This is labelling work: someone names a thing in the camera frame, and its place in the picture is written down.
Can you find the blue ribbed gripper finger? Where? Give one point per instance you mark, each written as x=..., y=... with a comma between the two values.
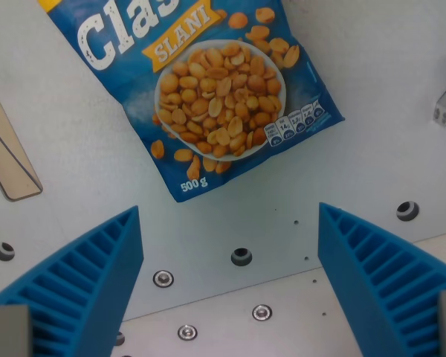
x=360, y=282
x=93, y=282

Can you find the silver hex socket screw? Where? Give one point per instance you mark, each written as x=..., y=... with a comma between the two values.
x=163, y=278
x=262, y=312
x=187, y=332

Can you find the beige wooden board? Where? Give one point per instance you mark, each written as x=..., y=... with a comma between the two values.
x=3, y=141

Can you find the blue salted peanuts bag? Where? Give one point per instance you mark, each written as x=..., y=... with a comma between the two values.
x=208, y=93

